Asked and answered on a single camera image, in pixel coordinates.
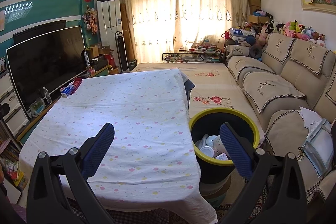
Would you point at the tall brown cardboard box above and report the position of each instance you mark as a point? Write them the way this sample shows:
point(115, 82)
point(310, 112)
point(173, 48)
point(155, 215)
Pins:
point(127, 29)

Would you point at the black tower fan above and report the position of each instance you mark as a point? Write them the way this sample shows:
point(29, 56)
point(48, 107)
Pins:
point(121, 52)

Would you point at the artificial flower wall decoration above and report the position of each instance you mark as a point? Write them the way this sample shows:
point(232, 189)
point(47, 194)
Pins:
point(91, 19)

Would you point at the row of plush toys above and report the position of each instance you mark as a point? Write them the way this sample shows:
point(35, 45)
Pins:
point(299, 31)

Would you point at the shelf of books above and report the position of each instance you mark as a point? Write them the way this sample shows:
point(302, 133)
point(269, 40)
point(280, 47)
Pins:
point(13, 161)

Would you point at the clear water bottle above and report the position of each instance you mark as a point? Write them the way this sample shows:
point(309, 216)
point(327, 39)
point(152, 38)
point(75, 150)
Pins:
point(47, 96)

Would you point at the stack of cardboard boxes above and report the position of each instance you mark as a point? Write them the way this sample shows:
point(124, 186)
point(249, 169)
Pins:
point(256, 7)

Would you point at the black flat television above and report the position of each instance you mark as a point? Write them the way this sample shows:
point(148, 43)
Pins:
point(39, 29)

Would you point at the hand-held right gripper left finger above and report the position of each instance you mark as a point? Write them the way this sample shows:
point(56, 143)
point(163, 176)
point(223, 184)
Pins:
point(99, 145)

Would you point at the tall black printed carton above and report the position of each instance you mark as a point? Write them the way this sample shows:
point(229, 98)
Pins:
point(87, 60)

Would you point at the crumpled white paper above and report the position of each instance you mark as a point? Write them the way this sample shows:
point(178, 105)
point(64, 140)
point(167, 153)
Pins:
point(311, 115)

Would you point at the blue tissue packet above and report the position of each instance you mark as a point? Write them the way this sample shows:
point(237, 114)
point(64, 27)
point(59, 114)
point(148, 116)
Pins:
point(67, 90)

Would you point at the pile of books and clutter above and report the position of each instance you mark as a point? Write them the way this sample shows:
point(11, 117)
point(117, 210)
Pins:
point(204, 52)

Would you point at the papers and plastic folder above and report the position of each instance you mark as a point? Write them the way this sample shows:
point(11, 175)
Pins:
point(320, 148)

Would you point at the red flat box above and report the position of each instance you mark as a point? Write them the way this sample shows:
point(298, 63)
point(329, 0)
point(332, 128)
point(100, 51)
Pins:
point(77, 83)

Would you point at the black yellow-rimmed trash bin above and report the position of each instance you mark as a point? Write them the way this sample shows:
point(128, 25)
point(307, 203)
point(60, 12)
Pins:
point(204, 121)

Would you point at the black curved television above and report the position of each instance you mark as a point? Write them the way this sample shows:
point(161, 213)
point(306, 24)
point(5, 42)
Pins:
point(47, 64)

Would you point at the open cardboard boxes pile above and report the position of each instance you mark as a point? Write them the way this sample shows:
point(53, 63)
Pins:
point(102, 53)

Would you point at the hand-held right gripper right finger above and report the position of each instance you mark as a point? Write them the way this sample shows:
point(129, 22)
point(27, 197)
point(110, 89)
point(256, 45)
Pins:
point(235, 150)

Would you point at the black printed box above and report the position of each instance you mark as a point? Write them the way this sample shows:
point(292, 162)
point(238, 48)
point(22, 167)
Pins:
point(132, 64)

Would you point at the cream embroidered curtain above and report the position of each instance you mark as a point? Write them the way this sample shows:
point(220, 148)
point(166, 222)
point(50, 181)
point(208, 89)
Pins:
point(183, 11)

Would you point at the floral bed sheet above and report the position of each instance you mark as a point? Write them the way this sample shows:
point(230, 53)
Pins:
point(210, 82)

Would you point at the grey round cushion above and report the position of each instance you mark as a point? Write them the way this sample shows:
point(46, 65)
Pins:
point(254, 50)

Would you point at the beige round tub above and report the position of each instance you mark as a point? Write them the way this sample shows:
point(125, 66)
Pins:
point(218, 192)

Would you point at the white dotted tablecloth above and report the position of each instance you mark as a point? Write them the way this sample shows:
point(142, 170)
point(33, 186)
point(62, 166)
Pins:
point(131, 98)

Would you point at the small photo frame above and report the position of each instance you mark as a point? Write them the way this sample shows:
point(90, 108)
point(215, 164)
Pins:
point(2, 64)

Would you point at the dotted paper cup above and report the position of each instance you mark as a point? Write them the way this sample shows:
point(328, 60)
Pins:
point(219, 145)

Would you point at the patterned rug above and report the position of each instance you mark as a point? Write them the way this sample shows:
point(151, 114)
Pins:
point(225, 210)

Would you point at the glass bowl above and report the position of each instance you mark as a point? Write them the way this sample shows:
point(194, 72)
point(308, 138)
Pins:
point(37, 108)

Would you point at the beige sofa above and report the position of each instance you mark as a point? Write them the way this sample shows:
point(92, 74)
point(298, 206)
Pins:
point(294, 71)

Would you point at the pink plush bear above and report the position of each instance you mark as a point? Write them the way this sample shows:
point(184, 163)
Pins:
point(261, 33)

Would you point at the grey blue under cloth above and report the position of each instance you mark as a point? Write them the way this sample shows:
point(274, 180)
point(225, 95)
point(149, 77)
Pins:
point(189, 87)

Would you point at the glass coffee table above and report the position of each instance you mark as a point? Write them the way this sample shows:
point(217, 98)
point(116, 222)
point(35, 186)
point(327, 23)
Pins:
point(170, 57)

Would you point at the white standing air conditioner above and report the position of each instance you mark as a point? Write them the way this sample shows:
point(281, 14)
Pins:
point(109, 19)

